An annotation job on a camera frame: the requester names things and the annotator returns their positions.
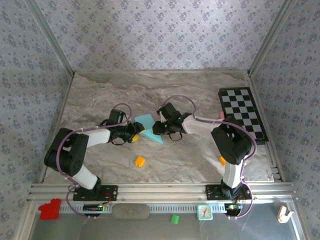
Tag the light blue cloth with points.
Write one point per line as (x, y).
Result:
(147, 121)

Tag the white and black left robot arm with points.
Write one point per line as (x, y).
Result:
(75, 155)

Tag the orange toy block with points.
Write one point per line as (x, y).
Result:
(222, 161)
(140, 161)

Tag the small pink object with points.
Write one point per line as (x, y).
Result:
(222, 115)

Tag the grey oval stone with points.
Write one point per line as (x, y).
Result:
(130, 211)

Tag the black and grey chessboard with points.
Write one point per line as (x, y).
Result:
(240, 102)

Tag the green toy block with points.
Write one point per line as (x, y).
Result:
(175, 219)

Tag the small teal clock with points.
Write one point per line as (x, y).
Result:
(205, 212)

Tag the red toy brick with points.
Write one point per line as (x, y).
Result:
(50, 210)

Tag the wooden hook piece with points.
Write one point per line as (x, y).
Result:
(283, 215)

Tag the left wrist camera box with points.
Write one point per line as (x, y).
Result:
(117, 117)

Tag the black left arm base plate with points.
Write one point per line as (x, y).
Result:
(110, 193)

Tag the aluminium mounting rail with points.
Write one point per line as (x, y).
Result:
(160, 192)

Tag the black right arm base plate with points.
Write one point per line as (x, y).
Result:
(212, 192)

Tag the aluminium frame post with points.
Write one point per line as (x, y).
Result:
(51, 37)
(269, 37)

